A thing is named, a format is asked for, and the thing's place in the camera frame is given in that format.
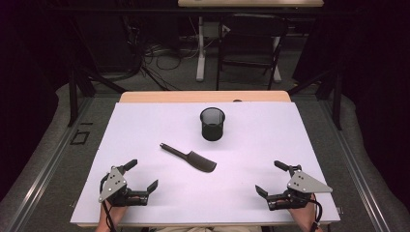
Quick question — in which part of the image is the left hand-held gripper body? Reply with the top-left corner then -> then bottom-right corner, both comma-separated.
98,165 -> 150,208

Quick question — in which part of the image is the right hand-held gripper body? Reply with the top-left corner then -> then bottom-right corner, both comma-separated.
266,163 -> 334,212

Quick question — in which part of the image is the black plastic spatula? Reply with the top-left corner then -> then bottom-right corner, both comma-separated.
160,142 -> 218,174

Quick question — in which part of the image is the black mesh pen cup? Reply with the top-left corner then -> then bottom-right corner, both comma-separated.
199,106 -> 226,142

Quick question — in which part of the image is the person's left hand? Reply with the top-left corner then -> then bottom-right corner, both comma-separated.
99,200 -> 130,224

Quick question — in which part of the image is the person's right hand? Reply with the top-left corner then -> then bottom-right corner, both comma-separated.
287,192 -> 319,227

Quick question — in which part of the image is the white table mat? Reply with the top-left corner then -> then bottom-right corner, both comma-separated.
70,101 -> 341,225

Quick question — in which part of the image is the black metal stand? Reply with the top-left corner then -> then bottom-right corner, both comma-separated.
287,68 -> 343,131
67,62 -> 128,128

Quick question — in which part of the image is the beige desk with white legs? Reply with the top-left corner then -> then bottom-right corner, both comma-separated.
177,0 -> 325,83

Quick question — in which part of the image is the black curtain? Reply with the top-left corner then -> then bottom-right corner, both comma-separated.
291,0 -> 410,211
0,0 -> 71,202

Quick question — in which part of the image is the dark cabinet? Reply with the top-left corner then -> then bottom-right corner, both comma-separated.
72,13 -> 138,74

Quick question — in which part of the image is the black folding chair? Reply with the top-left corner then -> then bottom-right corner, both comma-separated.
216,13 -> 289,91

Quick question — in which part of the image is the white box under desk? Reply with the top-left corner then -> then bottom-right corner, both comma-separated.
202,21 -> 232,40

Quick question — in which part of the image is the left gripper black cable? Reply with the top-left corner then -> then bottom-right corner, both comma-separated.
99,173 -> 118,232

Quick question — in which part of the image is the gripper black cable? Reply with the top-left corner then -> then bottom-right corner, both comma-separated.
308,192 -> 324,232
99,173 -> 118,232

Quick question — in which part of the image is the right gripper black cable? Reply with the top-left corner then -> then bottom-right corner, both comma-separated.
308,192 -> 324,232

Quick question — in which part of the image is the aluminium floor rail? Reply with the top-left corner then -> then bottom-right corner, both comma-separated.
4,96 -> 95,232
317,96 -> 393,232

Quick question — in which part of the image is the tangle of floor cables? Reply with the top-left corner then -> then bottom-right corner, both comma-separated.
127,15 -> 201,91

